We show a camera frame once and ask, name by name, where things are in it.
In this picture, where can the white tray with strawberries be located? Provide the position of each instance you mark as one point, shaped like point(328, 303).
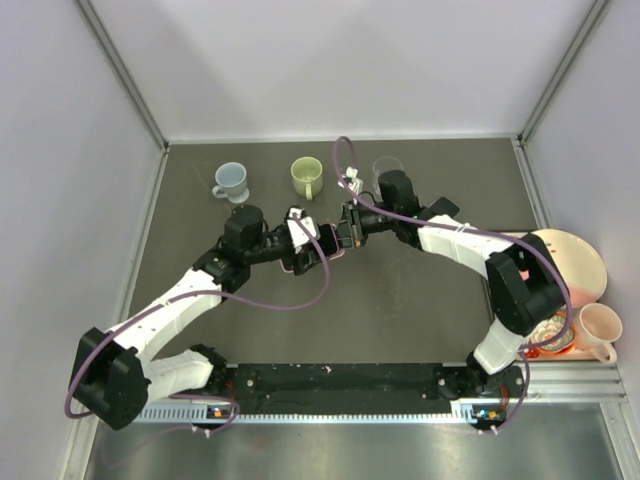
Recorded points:
point(586, 278)

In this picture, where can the dark phone blue edge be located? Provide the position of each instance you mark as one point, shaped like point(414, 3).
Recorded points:
point(444, 206)

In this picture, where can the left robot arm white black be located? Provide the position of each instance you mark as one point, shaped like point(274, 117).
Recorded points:
point(116, 373)

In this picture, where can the orange patterned bowl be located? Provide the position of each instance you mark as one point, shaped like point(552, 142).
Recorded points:
point(547, 330)

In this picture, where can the clear glass tumbler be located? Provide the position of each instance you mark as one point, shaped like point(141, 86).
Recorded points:
point(382, 165)

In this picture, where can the green mug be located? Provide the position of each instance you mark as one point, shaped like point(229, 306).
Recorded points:
point(307, 177)

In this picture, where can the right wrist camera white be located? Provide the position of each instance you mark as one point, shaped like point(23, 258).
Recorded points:
point(350, 181)

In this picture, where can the pink mug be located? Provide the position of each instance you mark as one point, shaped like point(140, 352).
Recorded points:
point(598, 327)

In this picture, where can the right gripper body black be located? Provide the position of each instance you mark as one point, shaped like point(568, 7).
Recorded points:
point(358, 220)

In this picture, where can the pink white plate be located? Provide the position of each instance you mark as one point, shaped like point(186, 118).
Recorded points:
point(580, 265)

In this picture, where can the light blue footed cup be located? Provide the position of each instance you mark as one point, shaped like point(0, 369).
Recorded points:
point(231, 183)

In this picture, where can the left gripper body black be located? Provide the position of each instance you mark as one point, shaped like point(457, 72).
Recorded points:
point(300, 263)

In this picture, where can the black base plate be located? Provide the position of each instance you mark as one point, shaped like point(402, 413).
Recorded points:
point(356, 388)

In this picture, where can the light blue cable duct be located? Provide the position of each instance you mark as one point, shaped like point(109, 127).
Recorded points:
point(209, 414)

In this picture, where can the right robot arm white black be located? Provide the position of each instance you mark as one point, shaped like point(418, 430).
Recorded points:
point(524, 284)

